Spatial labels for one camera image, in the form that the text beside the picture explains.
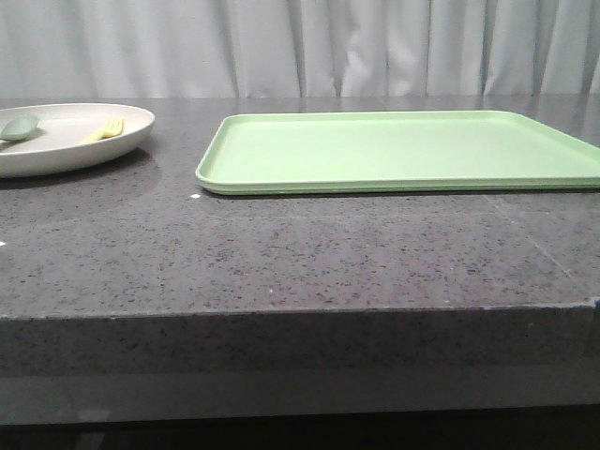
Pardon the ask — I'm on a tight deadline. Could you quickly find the light green tray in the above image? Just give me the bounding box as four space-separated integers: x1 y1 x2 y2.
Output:
196 111 599 195

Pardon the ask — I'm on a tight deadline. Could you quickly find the green plastic spoon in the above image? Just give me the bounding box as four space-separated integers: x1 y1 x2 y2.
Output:
0 115 39 142

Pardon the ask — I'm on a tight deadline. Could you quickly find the white curtain backdrop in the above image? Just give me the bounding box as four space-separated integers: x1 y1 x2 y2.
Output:
1 1 599 98

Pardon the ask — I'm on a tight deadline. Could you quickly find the yellow plastic fork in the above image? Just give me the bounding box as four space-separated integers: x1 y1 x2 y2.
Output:
80 117 125 144

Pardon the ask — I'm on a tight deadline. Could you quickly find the cream round plate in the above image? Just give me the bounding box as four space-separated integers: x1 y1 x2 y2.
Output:
1 103 155 178

